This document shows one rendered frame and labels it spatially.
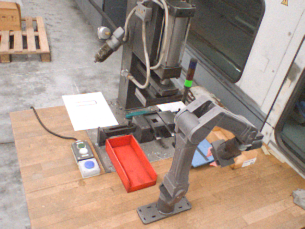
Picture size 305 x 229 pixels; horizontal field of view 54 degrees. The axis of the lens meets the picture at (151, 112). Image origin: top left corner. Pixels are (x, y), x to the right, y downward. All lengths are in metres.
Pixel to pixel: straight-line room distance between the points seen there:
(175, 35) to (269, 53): 0.66
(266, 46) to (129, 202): 1.05
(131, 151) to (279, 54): 0.87
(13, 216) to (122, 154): 1.14
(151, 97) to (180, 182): 0.40
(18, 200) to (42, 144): 1.03
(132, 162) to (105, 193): 0.19
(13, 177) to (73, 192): 1.35
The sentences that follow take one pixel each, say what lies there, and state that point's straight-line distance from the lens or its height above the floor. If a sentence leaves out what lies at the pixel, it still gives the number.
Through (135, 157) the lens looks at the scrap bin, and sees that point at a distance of 1.29.
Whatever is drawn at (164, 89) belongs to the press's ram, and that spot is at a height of 1.18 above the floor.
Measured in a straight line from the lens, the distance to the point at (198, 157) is 1.34.
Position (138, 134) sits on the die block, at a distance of 1.36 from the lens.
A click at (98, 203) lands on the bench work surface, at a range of 1.13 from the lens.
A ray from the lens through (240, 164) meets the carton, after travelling 1.39.
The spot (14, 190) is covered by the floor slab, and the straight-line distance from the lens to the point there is 2.39.
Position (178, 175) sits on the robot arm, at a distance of 0.98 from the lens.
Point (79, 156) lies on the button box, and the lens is 1.24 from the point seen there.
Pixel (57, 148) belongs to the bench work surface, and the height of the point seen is 0.90.
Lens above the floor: 1.80
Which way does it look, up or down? 35 degrees down
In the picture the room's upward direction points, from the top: 11 degrees clockwise
